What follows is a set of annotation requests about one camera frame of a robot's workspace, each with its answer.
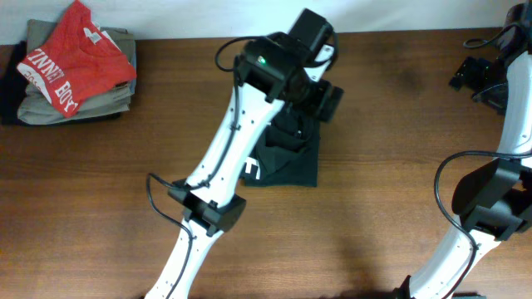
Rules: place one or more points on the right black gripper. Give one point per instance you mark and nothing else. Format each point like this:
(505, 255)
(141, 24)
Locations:
(467, 75)

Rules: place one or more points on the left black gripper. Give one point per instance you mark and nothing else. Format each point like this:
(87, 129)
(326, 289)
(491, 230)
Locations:
(314, 101)

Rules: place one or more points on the dark green Nike t-shirt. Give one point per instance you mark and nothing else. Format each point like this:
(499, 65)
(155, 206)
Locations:
(286, 153)

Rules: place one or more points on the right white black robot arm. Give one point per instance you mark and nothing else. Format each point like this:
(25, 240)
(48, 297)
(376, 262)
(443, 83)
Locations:
(489, 204)

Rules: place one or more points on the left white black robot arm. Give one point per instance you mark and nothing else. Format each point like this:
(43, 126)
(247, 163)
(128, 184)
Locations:
(271, 73)

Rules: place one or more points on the red printed t-shirt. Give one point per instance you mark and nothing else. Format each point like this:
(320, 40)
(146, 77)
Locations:
(76, 62)

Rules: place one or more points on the folded black garment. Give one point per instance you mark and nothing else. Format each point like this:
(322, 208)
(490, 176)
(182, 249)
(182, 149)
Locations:
(13, 91)

